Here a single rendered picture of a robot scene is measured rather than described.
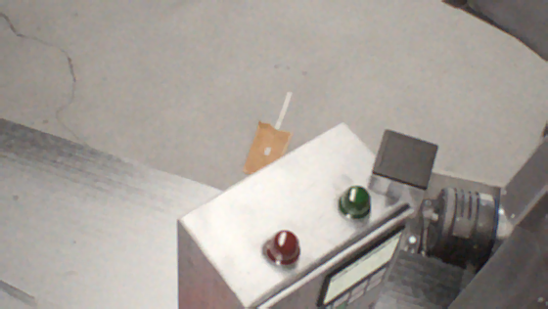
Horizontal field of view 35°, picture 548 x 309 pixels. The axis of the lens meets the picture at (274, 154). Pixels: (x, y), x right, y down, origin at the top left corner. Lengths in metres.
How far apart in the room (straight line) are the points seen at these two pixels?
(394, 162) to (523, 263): 0.13
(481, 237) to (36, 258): 1.03
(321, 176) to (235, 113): 1.88
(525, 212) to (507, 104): 2.20
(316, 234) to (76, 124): 1.93
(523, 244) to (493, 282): 0.04
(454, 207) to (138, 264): 0.87
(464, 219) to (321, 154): 1.30
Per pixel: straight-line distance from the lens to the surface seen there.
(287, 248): 0.63
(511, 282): 0.62
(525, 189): 0.59
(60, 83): 2.65
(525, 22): 0.77
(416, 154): 0.69
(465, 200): 2.00
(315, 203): 0.67
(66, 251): 1.39
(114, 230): 1.40
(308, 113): 2.59
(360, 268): 0.70
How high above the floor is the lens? 2.05
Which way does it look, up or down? 55 degrees down
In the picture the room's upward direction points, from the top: 9 degrees clockwise
